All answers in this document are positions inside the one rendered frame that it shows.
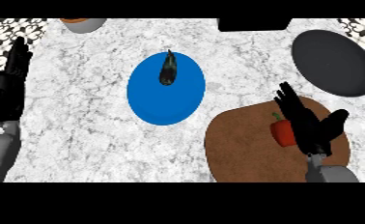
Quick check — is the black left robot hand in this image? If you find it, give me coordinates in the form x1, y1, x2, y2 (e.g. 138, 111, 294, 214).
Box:
0, 36, 34, 123

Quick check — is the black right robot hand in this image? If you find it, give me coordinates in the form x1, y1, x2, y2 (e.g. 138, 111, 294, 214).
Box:
272, 81, 351, 157

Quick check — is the red bell pepper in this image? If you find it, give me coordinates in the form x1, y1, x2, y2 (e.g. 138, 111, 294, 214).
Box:
269, 112, 300, 149

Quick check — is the brown wooden cutting board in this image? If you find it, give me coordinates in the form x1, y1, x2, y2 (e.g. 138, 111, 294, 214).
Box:
204, 96, 352, 183

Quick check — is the dark grey pan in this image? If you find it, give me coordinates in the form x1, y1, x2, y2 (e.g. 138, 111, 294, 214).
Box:
291, 29, 365, 98

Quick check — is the grey pot with orange inside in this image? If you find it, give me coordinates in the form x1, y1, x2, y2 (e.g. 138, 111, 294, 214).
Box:
59, 17, 108, 35

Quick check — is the blue round plate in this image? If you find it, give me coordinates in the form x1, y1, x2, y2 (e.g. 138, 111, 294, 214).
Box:
126, 51, 207, 126

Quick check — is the dark green eggplant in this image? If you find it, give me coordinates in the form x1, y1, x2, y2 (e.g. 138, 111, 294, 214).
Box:
158, 49, 181, 87

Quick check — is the black appliance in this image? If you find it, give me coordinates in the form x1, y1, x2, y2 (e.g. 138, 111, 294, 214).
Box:
218, 17, 293, 33

